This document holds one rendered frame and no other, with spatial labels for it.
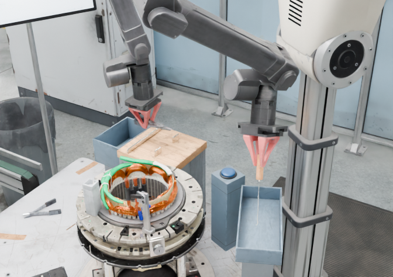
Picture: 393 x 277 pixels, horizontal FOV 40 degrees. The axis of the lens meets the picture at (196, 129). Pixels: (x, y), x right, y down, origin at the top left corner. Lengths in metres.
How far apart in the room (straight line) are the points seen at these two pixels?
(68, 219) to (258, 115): 0.87
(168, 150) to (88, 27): 2.13
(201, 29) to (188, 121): 2.95
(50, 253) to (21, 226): 0.18
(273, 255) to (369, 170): 2.30
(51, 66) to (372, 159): 2.29
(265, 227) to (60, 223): 0.74
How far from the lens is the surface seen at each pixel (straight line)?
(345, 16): 1.28
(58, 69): 4.02
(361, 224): 3.10
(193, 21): 1.00
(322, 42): 1.30
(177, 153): 1.62
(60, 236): 1.82
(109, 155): 1.71
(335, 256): 2.88
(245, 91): 1.20
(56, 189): 2.02
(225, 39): 1.06
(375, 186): 3.42
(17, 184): 2.21
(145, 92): 1.52
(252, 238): 1.39
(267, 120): 1.25
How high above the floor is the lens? 1.95
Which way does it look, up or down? 30 degrees down
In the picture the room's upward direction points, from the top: 1 degrees counter-clockwise
